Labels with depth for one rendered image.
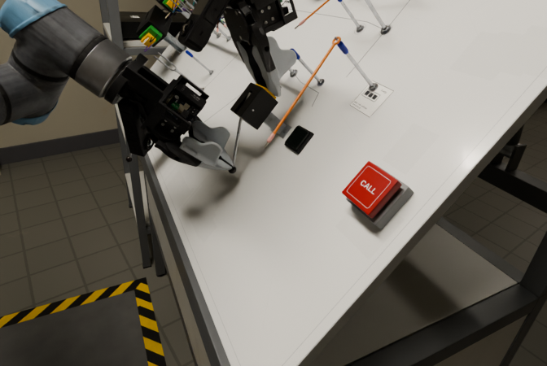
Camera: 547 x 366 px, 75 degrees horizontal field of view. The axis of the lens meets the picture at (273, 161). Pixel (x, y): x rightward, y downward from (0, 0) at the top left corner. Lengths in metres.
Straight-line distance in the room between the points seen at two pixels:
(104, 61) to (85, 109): 2.57
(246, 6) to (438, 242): 0.65
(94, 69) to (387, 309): 0.60
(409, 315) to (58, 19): 0.70
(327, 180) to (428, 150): 0.14
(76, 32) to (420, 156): 0.46
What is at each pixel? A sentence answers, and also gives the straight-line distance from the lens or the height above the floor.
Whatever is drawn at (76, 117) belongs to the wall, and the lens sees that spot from 3.12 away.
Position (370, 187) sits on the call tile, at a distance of 0.42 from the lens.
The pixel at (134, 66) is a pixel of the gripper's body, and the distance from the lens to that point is 0.53.
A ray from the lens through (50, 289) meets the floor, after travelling 1.97.
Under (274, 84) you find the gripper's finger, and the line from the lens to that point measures 0.55.
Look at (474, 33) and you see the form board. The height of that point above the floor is 1.26.
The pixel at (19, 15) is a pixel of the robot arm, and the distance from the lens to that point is 0.58.
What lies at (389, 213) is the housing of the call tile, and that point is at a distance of 0.42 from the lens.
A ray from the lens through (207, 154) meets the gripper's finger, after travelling 0.56.
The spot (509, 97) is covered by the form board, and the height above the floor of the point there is 1.21.
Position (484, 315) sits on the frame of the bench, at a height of 0.80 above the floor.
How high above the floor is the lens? 1.31
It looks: 27 degrees down
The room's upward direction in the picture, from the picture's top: 4 degrees clockwise
